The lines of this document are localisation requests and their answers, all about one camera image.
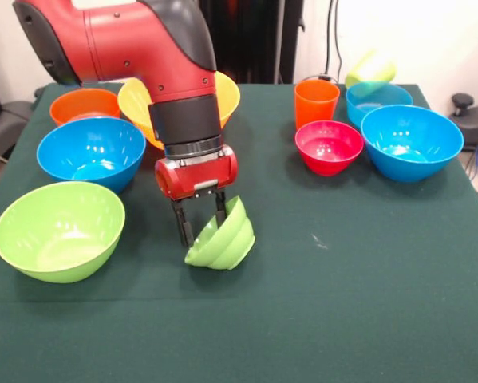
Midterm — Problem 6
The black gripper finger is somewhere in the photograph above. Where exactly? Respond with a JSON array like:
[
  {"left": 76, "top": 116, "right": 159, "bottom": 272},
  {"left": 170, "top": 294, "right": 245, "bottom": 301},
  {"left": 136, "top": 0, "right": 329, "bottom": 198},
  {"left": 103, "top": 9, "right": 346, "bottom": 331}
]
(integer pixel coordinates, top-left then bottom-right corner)
[
  {"left": 214, "top": 190, "right": 228, "bottom": 229},
  {"left": 169, "top": 197, "right": 195, "bottom": 247}
]

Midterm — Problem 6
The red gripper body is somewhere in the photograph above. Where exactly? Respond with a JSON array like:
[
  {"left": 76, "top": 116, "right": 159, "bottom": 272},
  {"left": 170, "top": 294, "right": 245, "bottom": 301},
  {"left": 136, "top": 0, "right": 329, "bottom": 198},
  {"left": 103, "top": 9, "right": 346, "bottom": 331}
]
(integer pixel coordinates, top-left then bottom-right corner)
[{"left": 154, "top": 145, "right": 239, "bottom": 200}]

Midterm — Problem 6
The small green bowl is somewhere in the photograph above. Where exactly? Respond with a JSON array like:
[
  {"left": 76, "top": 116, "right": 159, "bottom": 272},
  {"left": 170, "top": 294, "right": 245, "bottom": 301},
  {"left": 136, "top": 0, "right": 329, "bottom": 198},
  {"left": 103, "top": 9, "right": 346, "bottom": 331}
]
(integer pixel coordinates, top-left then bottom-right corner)
[{"left": 184, "top": 195, "right": 257, "bottom": 271}]

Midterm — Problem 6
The large yellow bowl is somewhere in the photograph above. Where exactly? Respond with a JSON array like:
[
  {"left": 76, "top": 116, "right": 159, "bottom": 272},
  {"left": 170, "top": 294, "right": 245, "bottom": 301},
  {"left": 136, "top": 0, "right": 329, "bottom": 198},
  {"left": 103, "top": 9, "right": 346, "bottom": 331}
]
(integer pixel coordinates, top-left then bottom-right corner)
[{"left": 117, "top": 71, "right": 242, "bottom": 152}]

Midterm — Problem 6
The small ribbed blue bowl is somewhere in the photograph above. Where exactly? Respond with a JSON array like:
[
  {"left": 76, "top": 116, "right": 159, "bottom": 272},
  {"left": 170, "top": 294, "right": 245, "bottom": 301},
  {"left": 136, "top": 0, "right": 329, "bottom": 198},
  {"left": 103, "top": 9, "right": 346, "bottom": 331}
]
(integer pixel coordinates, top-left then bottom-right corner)
[{"left": 345, "top": 81, "right": 414, "bottom": 131}]

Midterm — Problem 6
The green cup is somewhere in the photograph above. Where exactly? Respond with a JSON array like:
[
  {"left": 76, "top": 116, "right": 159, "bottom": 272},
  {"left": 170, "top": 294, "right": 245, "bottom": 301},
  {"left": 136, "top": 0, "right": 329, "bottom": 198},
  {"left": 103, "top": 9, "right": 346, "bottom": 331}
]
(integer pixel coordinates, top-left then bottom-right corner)
[{"left": 344, "top": 48, "right": 397, "bottom": 91}]

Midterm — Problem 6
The large blue bowl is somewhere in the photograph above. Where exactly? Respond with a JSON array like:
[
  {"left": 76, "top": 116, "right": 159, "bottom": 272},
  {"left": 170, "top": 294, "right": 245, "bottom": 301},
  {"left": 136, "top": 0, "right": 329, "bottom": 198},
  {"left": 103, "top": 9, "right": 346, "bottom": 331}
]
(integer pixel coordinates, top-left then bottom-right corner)
[
  {"left": 361, "top": 104, "right": 464, "bottom": 184},
  {"left": 36, "top": 116, "right": 148, "bottom": 195}
]

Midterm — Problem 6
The dark green table cloth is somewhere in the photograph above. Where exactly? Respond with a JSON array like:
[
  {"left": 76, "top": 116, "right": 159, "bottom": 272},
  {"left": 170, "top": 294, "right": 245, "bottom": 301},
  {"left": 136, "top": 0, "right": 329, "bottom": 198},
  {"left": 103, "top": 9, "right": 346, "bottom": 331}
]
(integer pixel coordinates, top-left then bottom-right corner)
[{"left": 0, "top": 81, "right": 478, "bottom": 383}]

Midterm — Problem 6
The small pink bowl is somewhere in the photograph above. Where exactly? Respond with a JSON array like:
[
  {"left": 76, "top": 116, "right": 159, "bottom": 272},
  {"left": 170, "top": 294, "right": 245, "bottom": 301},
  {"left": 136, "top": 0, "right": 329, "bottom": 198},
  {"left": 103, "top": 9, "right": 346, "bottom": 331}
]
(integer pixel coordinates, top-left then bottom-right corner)
[{"left": 294, "top": 120, "right": 365, "bottom": 176}]

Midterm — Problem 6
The large green bowl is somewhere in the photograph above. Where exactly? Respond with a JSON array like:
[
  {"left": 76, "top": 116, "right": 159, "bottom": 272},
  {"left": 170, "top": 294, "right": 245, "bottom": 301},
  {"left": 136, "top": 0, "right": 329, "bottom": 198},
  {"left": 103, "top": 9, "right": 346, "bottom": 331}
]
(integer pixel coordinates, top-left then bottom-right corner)
[{"left": 0, "top": 180, "right": 127, "bottom": 285}]

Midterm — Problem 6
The orange cup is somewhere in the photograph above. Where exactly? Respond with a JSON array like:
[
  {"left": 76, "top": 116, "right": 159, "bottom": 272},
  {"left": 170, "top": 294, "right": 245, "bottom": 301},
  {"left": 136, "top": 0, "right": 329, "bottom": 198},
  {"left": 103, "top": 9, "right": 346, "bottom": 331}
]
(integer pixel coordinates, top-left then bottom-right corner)
[{"left": 294, "top": 78, "right": 341, "bottom": 131}]

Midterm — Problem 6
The orange bowl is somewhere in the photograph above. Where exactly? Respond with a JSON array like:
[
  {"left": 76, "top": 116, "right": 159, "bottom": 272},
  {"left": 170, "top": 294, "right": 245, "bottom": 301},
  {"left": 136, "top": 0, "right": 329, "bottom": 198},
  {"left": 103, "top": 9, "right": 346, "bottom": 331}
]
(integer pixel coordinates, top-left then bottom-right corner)
[{"left": 49, "top": 88, "right": 122, "bottom": 127}]

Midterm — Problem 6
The grey base leg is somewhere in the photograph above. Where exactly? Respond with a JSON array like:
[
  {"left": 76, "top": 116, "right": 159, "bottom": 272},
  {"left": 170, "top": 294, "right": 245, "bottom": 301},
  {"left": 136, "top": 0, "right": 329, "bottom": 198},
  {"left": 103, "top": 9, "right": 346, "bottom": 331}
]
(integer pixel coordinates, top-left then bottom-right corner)
[{"left": 0, "top": 101, "right": 34, "bottom": 151}]

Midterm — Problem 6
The black chair base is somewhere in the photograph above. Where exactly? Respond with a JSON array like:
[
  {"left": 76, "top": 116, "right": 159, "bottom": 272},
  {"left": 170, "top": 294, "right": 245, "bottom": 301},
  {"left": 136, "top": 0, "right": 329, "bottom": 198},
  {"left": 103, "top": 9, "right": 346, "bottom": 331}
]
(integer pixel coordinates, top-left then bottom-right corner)
[{"left": 448, "top": 93, "right": 478, "bottom": 179}]

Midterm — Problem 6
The black hanging cable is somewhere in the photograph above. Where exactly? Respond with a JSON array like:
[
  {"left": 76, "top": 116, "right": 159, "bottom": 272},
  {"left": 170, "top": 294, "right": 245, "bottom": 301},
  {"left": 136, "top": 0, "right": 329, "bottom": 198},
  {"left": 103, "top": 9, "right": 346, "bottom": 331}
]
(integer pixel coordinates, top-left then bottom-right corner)
[{"left": 324, "top": 0, "right": 346, "bottom": 83}]

